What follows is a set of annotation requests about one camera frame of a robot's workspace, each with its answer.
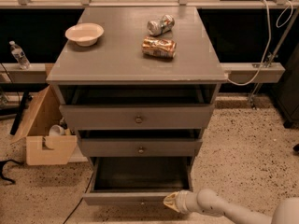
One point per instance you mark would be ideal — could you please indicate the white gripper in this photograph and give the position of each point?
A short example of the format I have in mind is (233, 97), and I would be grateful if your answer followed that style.
(185, 201)

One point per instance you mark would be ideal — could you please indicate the grey bottom drawer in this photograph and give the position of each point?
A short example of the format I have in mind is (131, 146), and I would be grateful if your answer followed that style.
(137, 180)

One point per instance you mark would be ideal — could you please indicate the grey drawer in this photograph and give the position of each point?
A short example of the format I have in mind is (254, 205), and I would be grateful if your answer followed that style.
(136, 117)
(133, 143)
(137, 180)

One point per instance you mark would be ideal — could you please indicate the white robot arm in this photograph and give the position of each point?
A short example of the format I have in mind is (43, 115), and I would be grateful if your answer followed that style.
(208, 202)

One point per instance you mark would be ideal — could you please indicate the grey top drawer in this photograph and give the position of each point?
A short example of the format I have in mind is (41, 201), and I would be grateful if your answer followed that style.
(136, 117)

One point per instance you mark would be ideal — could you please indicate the grey middle drawer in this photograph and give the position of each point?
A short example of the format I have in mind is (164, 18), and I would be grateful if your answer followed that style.
(133, 143)

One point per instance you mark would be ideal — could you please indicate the grey drawer cabinet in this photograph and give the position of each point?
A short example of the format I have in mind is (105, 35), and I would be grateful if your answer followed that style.
(115, 71)

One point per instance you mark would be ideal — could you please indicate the metal stand pole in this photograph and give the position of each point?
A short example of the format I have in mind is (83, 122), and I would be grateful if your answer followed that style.
(266, 62)

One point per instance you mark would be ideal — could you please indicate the white cup in box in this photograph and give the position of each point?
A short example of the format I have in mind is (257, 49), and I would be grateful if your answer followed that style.
(56, 130)

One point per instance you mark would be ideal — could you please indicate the open cardboard box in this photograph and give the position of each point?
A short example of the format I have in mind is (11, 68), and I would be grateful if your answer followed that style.
(41, 148)

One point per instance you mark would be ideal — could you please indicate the crushed orange soda can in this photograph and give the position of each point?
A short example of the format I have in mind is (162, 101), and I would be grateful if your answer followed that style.
(159, 47)

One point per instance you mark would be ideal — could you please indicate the dark cabinet at right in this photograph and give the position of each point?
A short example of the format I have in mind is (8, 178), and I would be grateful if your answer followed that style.
(286, 91)

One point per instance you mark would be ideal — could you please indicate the black object on floor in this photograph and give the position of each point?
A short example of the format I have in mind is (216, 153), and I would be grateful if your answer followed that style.
(4, 170)

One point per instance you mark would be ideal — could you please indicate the crushed silver green can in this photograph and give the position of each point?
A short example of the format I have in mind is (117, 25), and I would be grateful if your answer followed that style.
(161, 26)

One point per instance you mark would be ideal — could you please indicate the white bowl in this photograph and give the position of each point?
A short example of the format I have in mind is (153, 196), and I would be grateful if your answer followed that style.
(84, 34)

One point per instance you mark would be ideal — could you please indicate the clear plastic water bottle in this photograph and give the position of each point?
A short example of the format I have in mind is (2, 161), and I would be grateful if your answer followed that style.
(19, 55)

